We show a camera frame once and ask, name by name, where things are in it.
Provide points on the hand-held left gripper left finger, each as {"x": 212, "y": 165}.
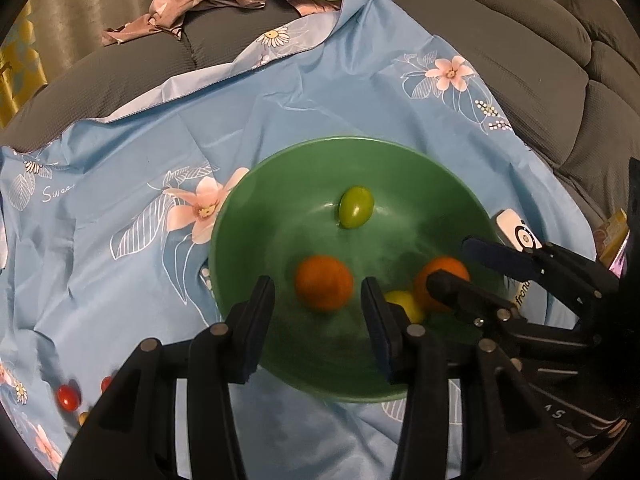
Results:
{"x": 260, "y": 330}

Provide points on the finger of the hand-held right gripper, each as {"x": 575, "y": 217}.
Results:
{"x": 450, "y": 290}
{"x": 492, "y": 257}

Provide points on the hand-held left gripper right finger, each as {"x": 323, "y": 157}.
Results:
{"x": 380, "y": 340}

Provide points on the orange tomato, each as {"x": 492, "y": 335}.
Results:
{"x": 447, "y": 264}
{"x": 324, "y": 284}

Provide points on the yellow-green tomato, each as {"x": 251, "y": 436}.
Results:
{"x": 406, "y": 305}

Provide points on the green tomato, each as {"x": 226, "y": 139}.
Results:
{"x": 356, "y": 207}

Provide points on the green bowl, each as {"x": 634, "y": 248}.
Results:
{"x": 300, "y": 200}

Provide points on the red cherry tomato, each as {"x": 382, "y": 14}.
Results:
{"x": 68, "y": 396}
{"x": 106, "y": 385}

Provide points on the small yellow-orange tomato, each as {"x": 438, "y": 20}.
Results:
{"x": 83, "y": 416}

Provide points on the white device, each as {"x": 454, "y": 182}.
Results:
{"x": 515, "y": 230}

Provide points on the yellow packet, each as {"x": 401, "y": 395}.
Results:
{"x": 612, "y": 235}

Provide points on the grey sofa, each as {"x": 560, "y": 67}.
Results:
{"x": 500, "y": 25}

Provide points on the blue floral cloth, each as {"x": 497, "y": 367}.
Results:
{"x": 125, "y": 135}

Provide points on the yellow patterned curtain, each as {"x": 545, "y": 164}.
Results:
{"x": 20, "y": 60}

